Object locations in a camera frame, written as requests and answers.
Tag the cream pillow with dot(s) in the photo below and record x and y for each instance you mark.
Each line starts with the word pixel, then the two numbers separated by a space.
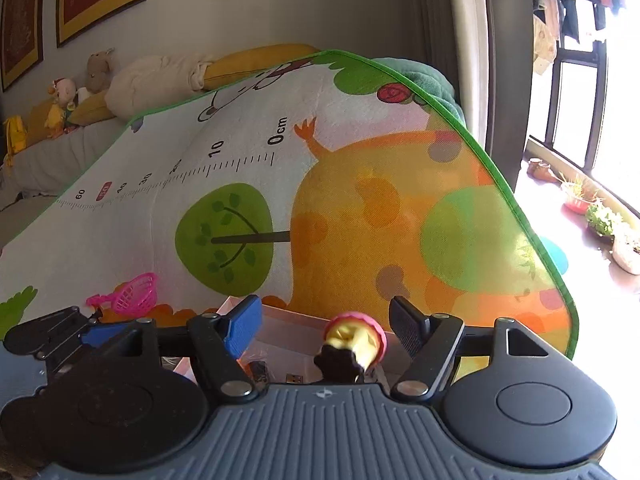
pixel 150 85

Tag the pink cardboard box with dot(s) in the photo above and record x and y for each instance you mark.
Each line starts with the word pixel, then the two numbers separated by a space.
pixel 290 340

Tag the pink yellow brown toy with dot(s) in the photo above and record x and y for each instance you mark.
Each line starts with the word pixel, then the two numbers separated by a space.
pixel 355 337

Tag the dark window frame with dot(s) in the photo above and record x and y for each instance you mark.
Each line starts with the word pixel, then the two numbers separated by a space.
pixel 575 105

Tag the beige curtain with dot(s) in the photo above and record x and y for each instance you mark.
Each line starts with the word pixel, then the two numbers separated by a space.
pixel 490 60

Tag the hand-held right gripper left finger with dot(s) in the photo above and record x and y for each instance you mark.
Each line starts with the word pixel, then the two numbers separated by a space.
pixel 245 327

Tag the yellow dressed doll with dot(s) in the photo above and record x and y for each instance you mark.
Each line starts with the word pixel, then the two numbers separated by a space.
pixel 61 105

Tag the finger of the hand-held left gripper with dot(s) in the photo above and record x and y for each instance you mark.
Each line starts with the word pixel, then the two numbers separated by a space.
pixel 45 330
pixel 107 334

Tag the white plant pot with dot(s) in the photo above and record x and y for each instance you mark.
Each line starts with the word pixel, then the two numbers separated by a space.
pixel 627 255

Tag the grey sofa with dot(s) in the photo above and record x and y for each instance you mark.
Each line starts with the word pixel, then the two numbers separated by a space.
pixel 45 165

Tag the green blanket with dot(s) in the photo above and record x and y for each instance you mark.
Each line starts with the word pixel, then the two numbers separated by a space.
pixel 430 82

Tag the small plant in red pot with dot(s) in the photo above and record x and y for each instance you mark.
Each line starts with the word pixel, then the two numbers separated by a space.
pixel 579 195

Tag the small yellow toy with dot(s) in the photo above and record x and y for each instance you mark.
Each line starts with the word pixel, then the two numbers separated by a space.
pixel 14 135

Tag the printed cartoon play mat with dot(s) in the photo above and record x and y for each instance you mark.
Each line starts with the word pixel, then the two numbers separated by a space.
pixel 350 210

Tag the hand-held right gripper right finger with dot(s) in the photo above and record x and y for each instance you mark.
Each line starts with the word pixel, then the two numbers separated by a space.
pixel 402 327

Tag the brown shoes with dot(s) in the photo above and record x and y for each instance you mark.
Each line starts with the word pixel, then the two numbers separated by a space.
pixel 539 169

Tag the leafy plant in dark pot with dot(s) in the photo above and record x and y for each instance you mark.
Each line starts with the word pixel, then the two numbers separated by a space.
pixel 604 220

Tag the pink plastic toy basket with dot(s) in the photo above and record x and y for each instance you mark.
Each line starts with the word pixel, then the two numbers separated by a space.
pixel 131 296

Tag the yellow pillow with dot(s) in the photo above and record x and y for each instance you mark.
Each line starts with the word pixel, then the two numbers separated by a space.
pixel 255 65

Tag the hanging clothes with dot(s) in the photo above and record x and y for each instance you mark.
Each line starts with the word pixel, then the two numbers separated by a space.
pixel 565 0

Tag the grey plush animal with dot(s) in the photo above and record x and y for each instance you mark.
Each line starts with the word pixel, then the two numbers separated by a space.
pixel 98 71

